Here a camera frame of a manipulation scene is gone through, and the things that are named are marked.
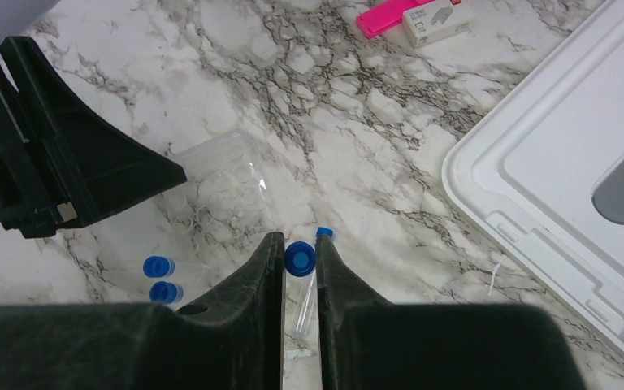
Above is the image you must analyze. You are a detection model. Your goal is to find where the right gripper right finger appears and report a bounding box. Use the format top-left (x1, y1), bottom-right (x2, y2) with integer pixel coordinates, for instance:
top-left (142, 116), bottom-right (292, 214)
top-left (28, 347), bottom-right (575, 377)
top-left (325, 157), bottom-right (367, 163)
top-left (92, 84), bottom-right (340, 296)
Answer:
top-left (316, 235), bottom-right (585, 389)

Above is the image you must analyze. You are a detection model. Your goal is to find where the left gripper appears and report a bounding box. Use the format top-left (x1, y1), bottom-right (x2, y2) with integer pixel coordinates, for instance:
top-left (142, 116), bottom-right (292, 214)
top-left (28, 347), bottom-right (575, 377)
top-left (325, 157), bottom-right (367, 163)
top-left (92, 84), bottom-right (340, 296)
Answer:
top-left (0, 37), bottom-right (187, 238)

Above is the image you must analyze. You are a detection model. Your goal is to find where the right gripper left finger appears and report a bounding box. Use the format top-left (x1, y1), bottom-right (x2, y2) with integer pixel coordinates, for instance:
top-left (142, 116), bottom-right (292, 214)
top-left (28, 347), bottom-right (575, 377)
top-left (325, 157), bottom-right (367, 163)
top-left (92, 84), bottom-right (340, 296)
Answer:
top-left (0, 232), bottom-right (285, 389)

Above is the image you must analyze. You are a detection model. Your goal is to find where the clear test tube rack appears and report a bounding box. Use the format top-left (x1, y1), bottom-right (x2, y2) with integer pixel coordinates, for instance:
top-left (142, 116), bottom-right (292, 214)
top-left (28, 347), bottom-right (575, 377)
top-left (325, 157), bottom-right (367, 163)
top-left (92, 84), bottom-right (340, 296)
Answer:
top-left (148, 132), bottom-right (273, 308)

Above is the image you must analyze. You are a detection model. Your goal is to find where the white plastic lid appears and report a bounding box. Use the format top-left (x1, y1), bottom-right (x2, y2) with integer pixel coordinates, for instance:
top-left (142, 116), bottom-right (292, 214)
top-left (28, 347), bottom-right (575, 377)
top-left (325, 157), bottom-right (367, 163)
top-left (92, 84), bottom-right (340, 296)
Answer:
top-left (441, 1), bottom-right (624, 355)

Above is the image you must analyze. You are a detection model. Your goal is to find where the pink acrylic stand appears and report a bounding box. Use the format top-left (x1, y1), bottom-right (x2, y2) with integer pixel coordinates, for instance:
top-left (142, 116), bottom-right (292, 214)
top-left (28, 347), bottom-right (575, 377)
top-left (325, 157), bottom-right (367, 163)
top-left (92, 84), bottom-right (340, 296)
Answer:
top-left (356, 0), bottom-right (431, 39)

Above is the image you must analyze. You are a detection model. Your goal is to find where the small white staple box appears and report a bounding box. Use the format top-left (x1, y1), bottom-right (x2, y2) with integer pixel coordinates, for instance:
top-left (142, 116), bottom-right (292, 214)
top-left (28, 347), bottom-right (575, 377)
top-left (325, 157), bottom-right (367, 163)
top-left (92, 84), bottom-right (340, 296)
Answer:
top-left (402, 0), bottom-right (475, 48)

